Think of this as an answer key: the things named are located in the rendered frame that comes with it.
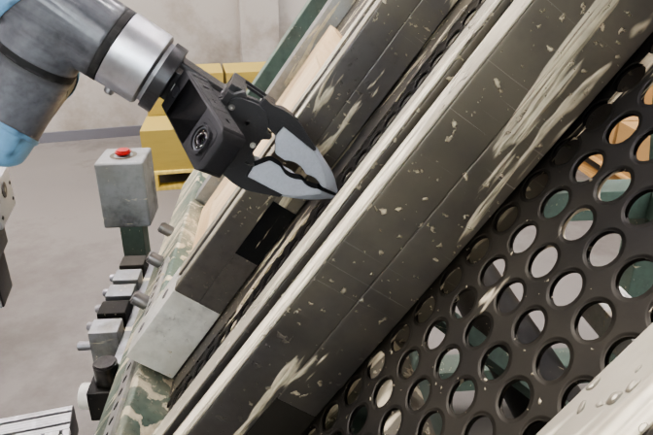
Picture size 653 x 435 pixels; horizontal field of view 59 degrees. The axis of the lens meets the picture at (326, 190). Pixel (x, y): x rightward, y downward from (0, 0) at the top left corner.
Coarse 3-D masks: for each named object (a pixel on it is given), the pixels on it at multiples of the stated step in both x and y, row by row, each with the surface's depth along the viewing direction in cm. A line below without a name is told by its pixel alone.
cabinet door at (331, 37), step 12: (324, 36) 115; (336, 36) 103; (324, 48) 108; (312, 60) 112; (324, 60) 101; (300, 72) 115; (312, 72) 106; (300, 84) 110; (288, 96) 114; (288, 108) 108; (264, 144) 108; (228, 180) 120; (216, 192) 125; (228, 192) 113; (216, 204) 118; (204, 216) 121; (216, 216) 111; (204, 228) 113
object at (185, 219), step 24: (192, 192) 134; (192, 216) 124; (168, 240) 124; (192, 240) 116; (168, 264) 106; (144, 312) 100; (120, 360) 94; (144, 384) 77; (168, 384) 79; (144, 408) 73; (96, 432) 79; (120, 432) 68; (144, 432) 70
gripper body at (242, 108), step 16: (176, 48) 54; (176, 64) 53; (192, 64) 60; (160, 80) 53; (176, 80) 55; (208, 80) 59; (240, 80) 60; (144, 96) 53; (160, 96) 56; (224, 96) 55; (240, 96) 55; (240, 112) 55; (256, 112) 55; (240, 128) 56; (256, 128) 56; (256, 144) 56; (240, 160) 57
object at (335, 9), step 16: (336, 0) 117; (352, 0) 117; (320, 16) 119; (336, 16) 118; (320, 32) 119; (304, 48) 120; (288, 64) 121; (288, 80) 122; (272, 96) 124; (208, 176) 133; (208, 192) 131
